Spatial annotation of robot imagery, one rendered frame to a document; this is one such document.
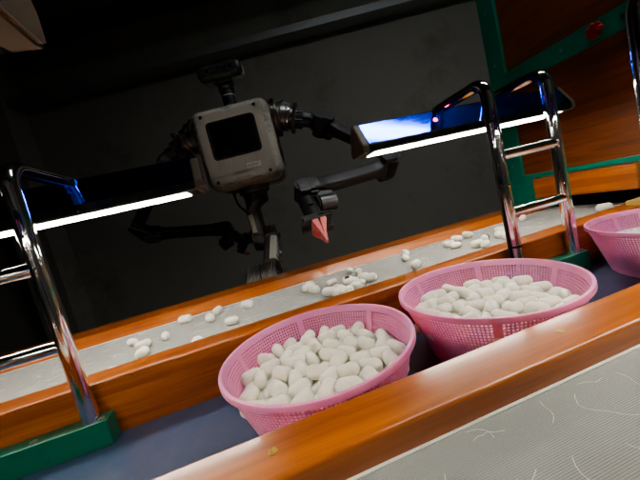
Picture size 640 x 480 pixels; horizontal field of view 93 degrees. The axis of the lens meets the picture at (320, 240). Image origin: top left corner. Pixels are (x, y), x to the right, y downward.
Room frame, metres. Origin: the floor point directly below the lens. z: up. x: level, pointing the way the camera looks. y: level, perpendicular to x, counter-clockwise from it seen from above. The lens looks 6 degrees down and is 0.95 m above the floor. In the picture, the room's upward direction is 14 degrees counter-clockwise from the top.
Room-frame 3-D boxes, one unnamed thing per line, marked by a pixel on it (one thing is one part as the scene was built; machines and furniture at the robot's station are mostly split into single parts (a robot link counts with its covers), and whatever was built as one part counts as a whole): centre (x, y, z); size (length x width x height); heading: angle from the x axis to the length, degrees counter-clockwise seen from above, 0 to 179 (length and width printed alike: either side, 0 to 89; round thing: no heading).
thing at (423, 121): (0.79, -0.44, 1.08); 0.62 x 0.08 x 0.07; 102
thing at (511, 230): (0.72, -0.45, 0.90); 0.20 x 0.19 x 0.45; 102
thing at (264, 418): (0.40, 0.04, 0.72); 0.27 x 0.27 x 0.10
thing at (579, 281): (0.46, -0.23, 0.72); 0.27 x 0.27 x 0.10
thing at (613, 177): (0.95, -0.85, 0.83); 0.30 x 0.06 x 0.07; 12
